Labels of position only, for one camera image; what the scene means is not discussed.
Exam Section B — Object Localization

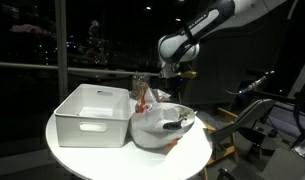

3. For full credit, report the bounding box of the white orange plastic bag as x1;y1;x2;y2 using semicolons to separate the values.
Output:
129;88;195;149

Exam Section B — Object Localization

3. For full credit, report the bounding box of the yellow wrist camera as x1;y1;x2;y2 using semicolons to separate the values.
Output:
179;71;197;79

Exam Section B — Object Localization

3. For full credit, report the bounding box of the wooden folding chair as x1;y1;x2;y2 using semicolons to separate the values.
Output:
203;99;275;180

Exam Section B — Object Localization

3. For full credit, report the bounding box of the black round object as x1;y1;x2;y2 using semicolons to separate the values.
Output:
163;121;182;130

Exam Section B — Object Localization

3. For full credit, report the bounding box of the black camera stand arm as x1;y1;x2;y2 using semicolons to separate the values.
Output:
252;91;305;109

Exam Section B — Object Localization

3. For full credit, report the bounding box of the clear bag of snacks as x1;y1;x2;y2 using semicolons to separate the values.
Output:
131;72;150;100

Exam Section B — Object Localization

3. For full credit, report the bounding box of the window handrail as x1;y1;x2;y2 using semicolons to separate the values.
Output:
0;61;161;78

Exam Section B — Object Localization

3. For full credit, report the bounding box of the window frame post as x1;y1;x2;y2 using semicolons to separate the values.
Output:
55;0;68;102

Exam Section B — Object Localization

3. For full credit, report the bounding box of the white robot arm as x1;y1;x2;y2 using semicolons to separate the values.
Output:
158;0;287;79

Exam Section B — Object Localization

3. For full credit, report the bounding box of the white plastic basket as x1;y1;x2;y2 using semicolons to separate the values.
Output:
54;84;132;148

